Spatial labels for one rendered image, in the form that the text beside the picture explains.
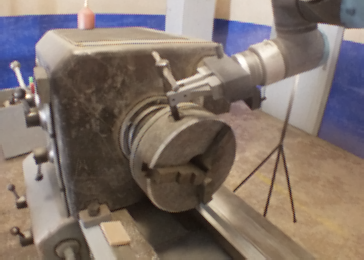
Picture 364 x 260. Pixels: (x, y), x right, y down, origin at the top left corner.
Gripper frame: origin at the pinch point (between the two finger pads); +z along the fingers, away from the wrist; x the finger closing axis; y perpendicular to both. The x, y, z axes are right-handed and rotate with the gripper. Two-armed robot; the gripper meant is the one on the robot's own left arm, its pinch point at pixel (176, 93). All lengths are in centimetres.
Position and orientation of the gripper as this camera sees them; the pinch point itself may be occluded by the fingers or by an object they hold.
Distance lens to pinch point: 52.0
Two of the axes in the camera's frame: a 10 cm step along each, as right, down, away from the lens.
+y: -2.5, -7.9, -5.6
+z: -9.4, 3.3, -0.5
